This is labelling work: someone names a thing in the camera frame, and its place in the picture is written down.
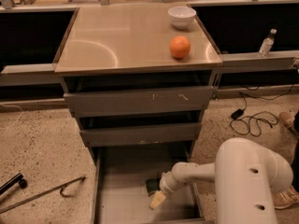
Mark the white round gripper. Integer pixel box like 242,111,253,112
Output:
149,171,182,209

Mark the green sponge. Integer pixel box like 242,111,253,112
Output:
146,179,160,196

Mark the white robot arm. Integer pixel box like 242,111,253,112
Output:
149,138,293,224

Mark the open bottom drawer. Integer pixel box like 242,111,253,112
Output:
91,143,214,224

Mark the middle drawer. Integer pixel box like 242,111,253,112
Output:
80,110,202,147

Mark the grey drawer cabinet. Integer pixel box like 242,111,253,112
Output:
51,2,224,224

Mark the top drawer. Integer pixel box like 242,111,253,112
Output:
63,73,216,118

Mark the metal hooked rod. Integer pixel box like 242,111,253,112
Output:
0,175,86,214

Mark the tan sneaker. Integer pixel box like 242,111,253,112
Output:
272,186,299,209
278,111,299,139

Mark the black caster wheel leg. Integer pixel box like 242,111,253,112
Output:
0,173,27,195

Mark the orange fruit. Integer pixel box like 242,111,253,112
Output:
169,36,191,59

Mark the white bowl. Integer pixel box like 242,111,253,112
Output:
168,7,196,29

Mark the clear water bottle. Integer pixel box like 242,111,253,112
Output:
259,29,277,57

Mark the black power adapter cable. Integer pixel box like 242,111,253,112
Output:
229,84,297,138

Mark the white cable on floor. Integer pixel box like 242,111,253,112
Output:
0,102,25,130

